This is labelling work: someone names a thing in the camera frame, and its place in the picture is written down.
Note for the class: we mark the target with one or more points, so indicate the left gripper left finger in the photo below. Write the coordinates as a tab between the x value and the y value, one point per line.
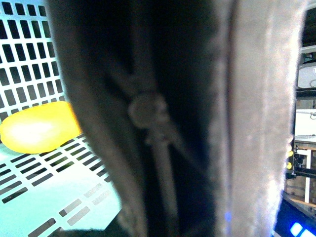
143	78

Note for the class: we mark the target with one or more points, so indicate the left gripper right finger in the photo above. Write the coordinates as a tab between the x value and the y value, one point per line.
258	44

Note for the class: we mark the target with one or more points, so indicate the yellow mango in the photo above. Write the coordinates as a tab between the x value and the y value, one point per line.
40	129

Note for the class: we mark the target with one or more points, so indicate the light teal plastic basket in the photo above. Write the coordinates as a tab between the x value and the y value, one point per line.
66	191

